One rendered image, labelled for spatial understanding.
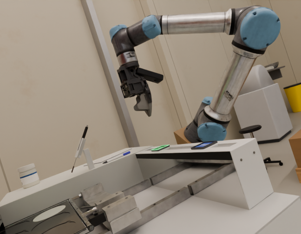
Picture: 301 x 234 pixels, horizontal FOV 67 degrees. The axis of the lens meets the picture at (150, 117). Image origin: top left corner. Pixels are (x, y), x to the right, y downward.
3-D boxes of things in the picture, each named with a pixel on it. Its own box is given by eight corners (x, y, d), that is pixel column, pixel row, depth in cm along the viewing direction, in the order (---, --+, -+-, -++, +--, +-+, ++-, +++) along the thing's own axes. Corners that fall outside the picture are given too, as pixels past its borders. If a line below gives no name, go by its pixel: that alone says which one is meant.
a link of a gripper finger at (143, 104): (139, 120, 86) (132, 96, 86) (152, 115, 89) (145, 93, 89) (142, 118, 83) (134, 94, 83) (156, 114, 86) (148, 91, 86)
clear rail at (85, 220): (89, 233, 49) (87, 227, 49) (68, 202, 82) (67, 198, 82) (95, 230, 50) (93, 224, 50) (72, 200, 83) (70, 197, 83)
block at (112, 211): (108, 222, 54) (104, 210, 54) (104, 218, 57) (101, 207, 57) (137, 206, 58) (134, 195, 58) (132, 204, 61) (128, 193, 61)
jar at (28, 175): (22, 190, 98) (16, 169, 98) (23, 187, 104) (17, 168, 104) (40, 183, 101) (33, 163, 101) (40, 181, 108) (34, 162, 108)
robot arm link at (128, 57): (131, 57, 93) (139, 49, 86) (134, 68, 93) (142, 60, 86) (114, 60, 89) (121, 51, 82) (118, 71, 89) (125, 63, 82)
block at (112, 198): (100, 214, 61) (96, 204, 61) (97, 211, 64) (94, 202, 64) (126, 201, 65) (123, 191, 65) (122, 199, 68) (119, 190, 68)
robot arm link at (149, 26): (156, 11, 87) (132, 24, 91) (150, 14, 77) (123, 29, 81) (164, 30, 90) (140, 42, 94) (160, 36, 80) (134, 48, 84)
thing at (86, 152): (81, 173, 89) (70, 141, 89) (79, 172, 93) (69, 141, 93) (96, 167, 92) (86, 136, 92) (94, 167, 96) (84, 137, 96)
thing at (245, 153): (250, 210, 50) (231, 150, 50) (145, 184, 99) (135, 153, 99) (275, 191, 55) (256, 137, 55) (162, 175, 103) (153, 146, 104)
